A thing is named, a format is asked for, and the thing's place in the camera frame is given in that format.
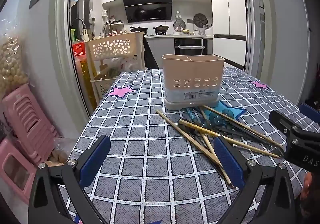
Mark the black range hood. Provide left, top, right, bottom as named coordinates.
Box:
left=123, top=0, right=172, bottom=23

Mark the black pot on stove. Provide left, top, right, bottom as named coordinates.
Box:
left=153, top=25, right=169, bottom=35

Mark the bag of peanuts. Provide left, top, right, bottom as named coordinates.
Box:
left=0, top=19, right=29, bottom=99

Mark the pink plastic stool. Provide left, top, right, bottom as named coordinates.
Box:
left=1, top=84, right=59, bottom=203

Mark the blue patterned chopstick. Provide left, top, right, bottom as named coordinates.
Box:
left=186, top=107, right=202, bottom=126

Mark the grey checked tablecloth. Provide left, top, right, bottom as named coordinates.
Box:
left=58, top=66, right=320, bottom=224

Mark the red plastic basket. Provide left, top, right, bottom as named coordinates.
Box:
left=73, top=41, right=86, bottom=57

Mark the black wok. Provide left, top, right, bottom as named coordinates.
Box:
left=130, top=26, right=148, bottom=34

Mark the round black baking pan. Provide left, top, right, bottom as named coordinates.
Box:
left=193, top=13, right=208, bottom=28

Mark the beige flower-pattern storage cart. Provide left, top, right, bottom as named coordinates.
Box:
left=85, top=32, right=146, bottom=102

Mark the beige plastic utensil holder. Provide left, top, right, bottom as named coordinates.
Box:
left=162, top=54, right=225, bottom=110

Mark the person's right hand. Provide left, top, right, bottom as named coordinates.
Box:
left=300, top=172, right=320, bottom=224

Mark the dark translucent spoon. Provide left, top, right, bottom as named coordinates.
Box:
left=178, top=119, right=207, bottom=149
left=209, top=112, right=247, bottom=136
left=221, top=108, right=284, bottom=153

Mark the white refrigerator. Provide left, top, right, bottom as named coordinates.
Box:
left=212, top=0, right=247, bottom=70

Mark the built-in black oven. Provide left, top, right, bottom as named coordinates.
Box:
left=174, top=38, right=208, bottom=56

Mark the wooden chopstick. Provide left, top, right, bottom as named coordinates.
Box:
left=203, top=105, right=281, bottom=147
left=156, top=110, right=232, bottom=185
left=199, top=108, right=232, bottom=186
left=179, top=119, right=280, bottom=159

